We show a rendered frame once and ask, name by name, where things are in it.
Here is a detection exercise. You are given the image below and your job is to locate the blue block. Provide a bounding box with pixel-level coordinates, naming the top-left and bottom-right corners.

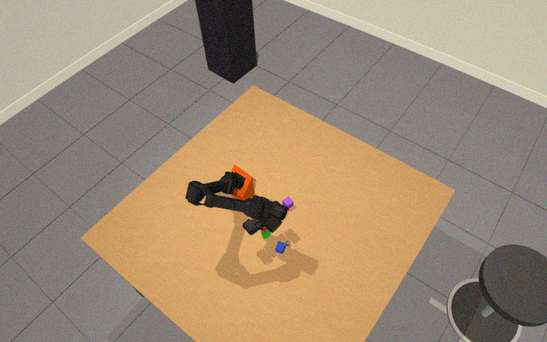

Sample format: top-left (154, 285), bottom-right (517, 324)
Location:
top-left (276, 242), bottom-right (286, 254)

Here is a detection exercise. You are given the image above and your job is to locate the purple block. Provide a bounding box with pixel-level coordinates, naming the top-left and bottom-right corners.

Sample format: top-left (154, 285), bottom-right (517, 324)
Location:
top-left (282, 197), bottom-right (293, 209)

